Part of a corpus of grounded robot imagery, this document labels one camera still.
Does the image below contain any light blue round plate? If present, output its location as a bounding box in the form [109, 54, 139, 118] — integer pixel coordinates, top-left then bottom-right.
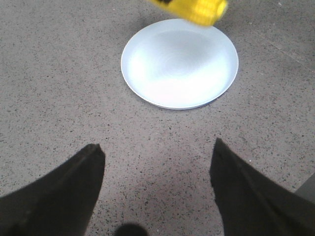
[121, 19, 239, 110]

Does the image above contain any yellow corn cob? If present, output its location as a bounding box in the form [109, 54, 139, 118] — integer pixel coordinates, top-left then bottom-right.
[150, 0, 228, 27]

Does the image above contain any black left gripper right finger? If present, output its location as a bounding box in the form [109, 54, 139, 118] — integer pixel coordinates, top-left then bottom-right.
[210, 138, 315, 236]

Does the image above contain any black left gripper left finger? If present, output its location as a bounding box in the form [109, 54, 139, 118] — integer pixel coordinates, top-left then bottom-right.
[0, 144, 105, 236]

